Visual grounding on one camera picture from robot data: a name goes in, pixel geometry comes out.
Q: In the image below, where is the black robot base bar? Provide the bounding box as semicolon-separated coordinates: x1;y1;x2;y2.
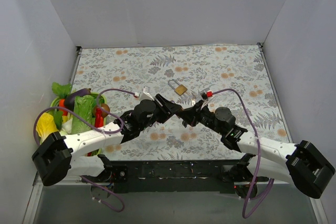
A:
84;159;253;194

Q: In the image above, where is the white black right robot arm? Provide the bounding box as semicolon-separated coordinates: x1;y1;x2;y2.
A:
176;101;335;199

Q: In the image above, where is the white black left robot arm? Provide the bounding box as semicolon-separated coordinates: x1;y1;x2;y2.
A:
32;94;182;186

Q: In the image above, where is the long shackle brass padlock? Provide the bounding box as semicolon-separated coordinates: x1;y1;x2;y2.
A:
167;79;187;96

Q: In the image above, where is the brown toy mushroom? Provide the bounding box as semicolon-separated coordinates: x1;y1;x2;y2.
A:
100;103;110;118

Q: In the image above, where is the floral patterned table mat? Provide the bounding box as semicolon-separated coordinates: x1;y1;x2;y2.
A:
73;45;291;161

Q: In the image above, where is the red toy chili pepper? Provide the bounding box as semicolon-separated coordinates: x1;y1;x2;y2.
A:
94;107;104;128

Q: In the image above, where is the green toy lettuce leaf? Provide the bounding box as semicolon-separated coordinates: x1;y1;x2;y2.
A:
71;95;95;134

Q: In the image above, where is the green plastic vegetable tray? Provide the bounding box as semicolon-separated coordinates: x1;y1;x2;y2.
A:
38;91;109;156

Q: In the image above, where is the purple toy eggplant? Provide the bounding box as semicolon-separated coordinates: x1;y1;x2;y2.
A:
64;88;91;111

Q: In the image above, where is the orange toy carrot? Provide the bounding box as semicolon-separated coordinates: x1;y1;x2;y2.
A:
58;99;68;116

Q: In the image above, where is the yellow white toy cabbage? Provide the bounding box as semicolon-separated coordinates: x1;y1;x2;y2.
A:
35;112;58;144

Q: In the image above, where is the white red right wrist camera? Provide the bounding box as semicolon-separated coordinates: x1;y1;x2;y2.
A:
200;90;213;107

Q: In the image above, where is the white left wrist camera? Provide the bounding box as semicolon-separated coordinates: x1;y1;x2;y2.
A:
139;86;154;101

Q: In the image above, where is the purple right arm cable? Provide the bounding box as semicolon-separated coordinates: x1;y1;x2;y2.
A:
211;89;275;219

